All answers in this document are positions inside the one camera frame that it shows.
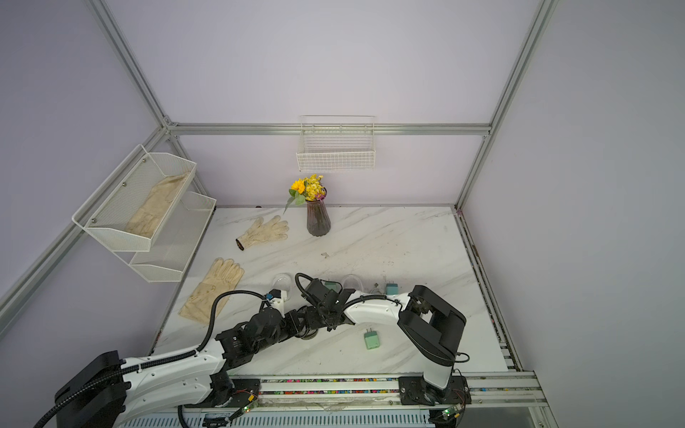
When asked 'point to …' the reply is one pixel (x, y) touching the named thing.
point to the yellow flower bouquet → (309, 188)
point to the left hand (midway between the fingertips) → (310, 319)
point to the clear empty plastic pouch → (352, 282)
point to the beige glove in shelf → (148, 216)
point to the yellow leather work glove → (224, 277)
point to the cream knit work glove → (274, 229)
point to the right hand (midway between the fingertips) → (315, 321)
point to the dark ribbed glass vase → (318, 222)
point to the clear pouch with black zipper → (306, 333)
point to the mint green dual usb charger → (333, 285)
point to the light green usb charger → (371, 339)
